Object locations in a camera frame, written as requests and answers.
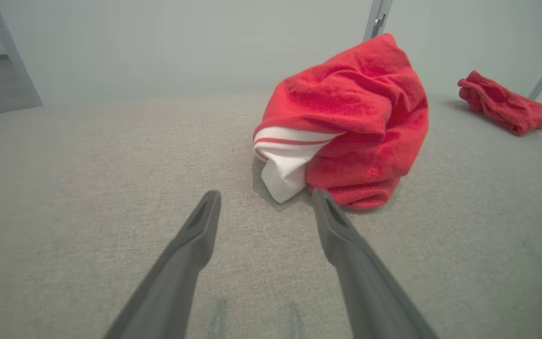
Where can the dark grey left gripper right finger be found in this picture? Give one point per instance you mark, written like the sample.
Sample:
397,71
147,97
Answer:
370,292

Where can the red Bulls 23 shorts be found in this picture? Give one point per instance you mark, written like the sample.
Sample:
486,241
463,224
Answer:
506,106

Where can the single grey partition post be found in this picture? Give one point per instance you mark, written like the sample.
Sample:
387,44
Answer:
14,61

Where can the grey paired partition post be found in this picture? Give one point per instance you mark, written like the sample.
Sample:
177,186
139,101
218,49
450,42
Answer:
385,12
372,21

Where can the red jersey with white sleeves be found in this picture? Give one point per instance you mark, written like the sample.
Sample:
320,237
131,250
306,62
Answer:
360,113

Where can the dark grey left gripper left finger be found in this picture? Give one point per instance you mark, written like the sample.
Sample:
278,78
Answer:
172,278

